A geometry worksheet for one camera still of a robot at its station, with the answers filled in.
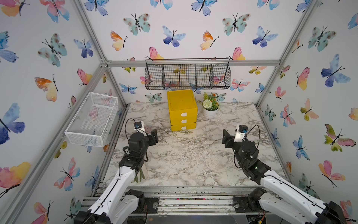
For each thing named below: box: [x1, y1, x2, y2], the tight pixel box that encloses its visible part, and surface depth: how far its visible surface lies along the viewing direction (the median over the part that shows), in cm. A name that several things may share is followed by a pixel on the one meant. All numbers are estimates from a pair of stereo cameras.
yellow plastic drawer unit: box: [166, 89, 198, 132], surface depth 96 cm
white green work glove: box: [130, 168, 145, 183], surface depth 85 cm
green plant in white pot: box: [202, 91, 220, 120], surface depth 105 cm
